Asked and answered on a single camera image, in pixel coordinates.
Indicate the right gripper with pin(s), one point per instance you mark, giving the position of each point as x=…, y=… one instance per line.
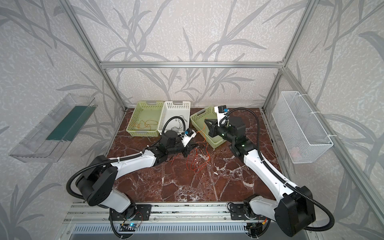
x=216, y=129

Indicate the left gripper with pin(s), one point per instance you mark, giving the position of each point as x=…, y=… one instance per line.
x=182, y=148

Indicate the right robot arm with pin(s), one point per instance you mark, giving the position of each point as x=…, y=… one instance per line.
x=291, y=209

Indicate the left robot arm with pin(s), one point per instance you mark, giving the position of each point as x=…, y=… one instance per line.
x=95, y=183

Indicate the white perforated basket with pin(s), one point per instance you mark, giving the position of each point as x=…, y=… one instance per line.
x=171, y=109

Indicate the left light green basket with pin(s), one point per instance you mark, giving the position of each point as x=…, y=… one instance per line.
x=145, y=119

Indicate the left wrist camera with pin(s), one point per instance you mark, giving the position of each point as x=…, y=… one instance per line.
x=187, y=136

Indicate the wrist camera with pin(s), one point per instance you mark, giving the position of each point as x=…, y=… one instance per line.
x=187, y=136
x=222, y=114

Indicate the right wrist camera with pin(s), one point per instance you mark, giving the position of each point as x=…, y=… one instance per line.
x=222, y=114

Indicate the white wire mesh basket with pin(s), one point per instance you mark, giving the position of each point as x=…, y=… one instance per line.
x=304, y=136

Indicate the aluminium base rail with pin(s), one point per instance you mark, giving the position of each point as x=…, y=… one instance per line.
x=163, y=212

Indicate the clear plastic wall shelf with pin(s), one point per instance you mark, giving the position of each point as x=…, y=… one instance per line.
x=47, y=142

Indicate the aluminium cage frame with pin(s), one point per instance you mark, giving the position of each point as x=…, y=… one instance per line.
x=361, y=181

